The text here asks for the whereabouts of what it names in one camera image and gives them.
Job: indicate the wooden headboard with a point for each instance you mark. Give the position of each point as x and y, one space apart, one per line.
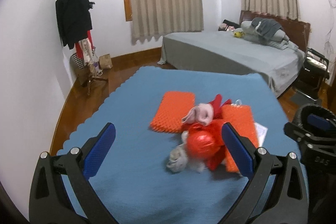
297 31

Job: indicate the brown paper bag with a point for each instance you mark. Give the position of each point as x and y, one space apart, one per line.
105 62

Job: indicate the orange foam net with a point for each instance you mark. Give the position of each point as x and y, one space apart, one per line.
174 106
240 134

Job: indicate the wooden coat stand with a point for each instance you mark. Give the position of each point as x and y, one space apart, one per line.
90 74

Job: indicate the blue fleece table cover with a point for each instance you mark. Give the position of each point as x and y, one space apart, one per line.
133 182

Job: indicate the folded grey blankets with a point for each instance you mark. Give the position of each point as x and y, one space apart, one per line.
267 32

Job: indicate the red hanging garment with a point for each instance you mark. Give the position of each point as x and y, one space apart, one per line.
85 49

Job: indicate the striped basket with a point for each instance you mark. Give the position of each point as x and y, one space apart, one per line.
79 63

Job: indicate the grey sock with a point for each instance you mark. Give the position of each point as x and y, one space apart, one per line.
179 161

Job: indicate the black jacket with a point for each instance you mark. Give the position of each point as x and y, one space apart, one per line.
74 20

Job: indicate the red shiny plastic ball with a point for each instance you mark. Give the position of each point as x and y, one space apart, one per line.
201 145

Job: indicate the bed with grey sheet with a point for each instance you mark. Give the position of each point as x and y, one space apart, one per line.
221 52

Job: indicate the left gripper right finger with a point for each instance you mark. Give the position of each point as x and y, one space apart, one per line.
287 201

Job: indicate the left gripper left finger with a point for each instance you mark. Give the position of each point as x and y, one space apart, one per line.
49 201

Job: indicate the yellow plush toy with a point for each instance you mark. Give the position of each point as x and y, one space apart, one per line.
238 34

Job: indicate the pink knotted sock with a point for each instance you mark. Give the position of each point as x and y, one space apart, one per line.
203 113

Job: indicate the red knit cloth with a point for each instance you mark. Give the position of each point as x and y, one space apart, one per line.
215 129

